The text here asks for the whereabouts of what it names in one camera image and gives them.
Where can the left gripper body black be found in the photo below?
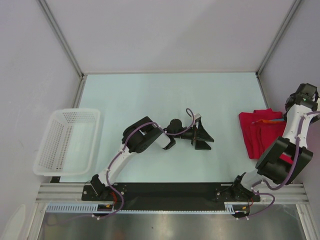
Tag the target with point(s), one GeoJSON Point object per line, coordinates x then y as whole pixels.
{"type": "Point", "coordinates": [190, 134]}

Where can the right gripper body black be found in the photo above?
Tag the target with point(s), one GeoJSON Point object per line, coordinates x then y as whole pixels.
{"type": "Point", "coordinates": [306, 94]}

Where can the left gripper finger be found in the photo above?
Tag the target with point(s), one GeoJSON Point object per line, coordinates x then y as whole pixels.
{"type": "Point", "coordinates": [202, 145]}
{"type": "Point", "coordinates": [201, 134]}

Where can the crimson red t shirt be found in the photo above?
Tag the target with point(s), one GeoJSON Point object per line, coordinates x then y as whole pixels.
{"type": "Point", "coordinates": [259, 136]}

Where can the white perforated plastic basket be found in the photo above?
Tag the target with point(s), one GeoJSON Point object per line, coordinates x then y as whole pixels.
{"type": "Point", "coordinates": [69, 143]}

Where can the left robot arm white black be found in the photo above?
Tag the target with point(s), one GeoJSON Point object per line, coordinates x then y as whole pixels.
{"type": "Point", "coordinates": [142, 134]}

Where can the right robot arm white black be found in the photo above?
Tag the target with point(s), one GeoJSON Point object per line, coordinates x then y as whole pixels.
{"type": "Point", "coordinates": [288, 155]}

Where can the folded teal t shirt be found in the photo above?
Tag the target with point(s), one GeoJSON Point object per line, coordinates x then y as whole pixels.
{"type": "Point", "coordinates": [277, 120]}

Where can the folded orange t shirt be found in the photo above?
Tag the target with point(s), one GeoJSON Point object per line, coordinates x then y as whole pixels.
{"type": "Point", "coordinates": [269, 121]}

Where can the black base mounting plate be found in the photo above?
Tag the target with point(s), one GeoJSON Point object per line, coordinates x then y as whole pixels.
{"type": "Point", "coordinates": [178, 196]}

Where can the white slotted cable duct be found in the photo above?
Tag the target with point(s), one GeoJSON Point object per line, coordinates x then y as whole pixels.
{"type": "Point", "coordinates": [94, 208]}

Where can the aluminium extrusion rail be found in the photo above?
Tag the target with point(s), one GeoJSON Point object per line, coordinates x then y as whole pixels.
{"type": "Point", "coordinates": [72, 193]}

